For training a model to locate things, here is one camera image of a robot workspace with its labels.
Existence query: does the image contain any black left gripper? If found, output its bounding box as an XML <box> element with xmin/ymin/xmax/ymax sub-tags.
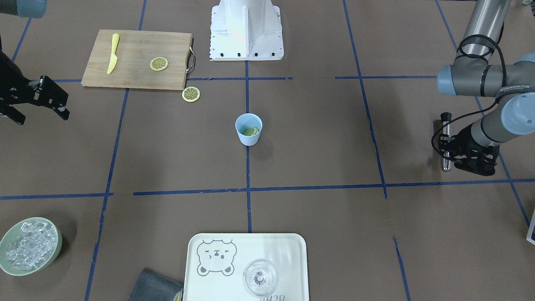
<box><xmin>448</xmin><ymin>128</ymin><xmax>500</xmax><ymax>176</ymax></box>

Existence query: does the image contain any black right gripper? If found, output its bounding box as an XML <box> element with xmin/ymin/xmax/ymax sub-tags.
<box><xmin>0</xmin><ymin>51</ymin><xmax>69</xmax><ymax>125</ymax></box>

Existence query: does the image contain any steel muddler with black cap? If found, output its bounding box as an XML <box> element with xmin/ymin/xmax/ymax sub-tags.
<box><xmin>438</xmin><ymin>112</ymin><xmax>452</xmax><ymax>173</ymax></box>

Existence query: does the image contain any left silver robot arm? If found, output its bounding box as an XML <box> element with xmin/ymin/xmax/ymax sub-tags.
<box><xmin>431</xmin><ymin>0</ymin><xmax>535</xmax><ymax>176</ymax></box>

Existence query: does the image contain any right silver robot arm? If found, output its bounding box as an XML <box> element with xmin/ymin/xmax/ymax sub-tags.
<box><xmin>0</xmin><ymin>0</ymin><xmax>69</xmax><ymax>125</ymax></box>

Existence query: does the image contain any light blue plastic cup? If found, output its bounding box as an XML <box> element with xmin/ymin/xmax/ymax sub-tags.
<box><xmin>235</xmin><ymin>114</ymin><xmax>262</xmax><ymax>146</ymax></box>

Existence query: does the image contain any yellow plastic knife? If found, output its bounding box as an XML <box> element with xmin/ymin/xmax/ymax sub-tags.
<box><xmin>107</xmin><ymin>33</ymin><xmax>120</xmax><ymax>74</ymax></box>

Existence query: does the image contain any bamboo cutting board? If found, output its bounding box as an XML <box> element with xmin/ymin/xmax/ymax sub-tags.
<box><xmin>82</xmin><ymin>29</ymin><xmax>194</xmax><ymax>91</ymax></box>

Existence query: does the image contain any green bowl with ice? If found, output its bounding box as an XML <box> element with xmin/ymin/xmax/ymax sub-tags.
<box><xmin>0</xmin><ymin>217</ymin><xmax>63</xmax><ymax>276</ymax></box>

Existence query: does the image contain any grey folded cloth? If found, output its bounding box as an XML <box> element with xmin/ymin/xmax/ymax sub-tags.
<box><xmin>128</xmin><ymin>269</ymin><xmax>183</xmax><ymax>301</ymax></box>

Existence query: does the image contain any clear wine glass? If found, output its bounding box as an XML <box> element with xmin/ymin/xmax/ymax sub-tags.
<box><xmin>242</xmin><ymin>258</ymin><xmax>279</xmax><ymax>297</ymax></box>

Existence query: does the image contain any cream serving tray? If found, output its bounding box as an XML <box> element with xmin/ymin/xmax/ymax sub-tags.
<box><xmin>182</xmin><ymin>234</ymin><xmax>310</xmax><ymax>301</ymax></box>

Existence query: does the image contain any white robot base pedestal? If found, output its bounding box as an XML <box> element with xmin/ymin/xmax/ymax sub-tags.
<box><xmin>209</xmin><ymin>0</ymin><xmax>285</xmax><ymax>61</ymax></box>

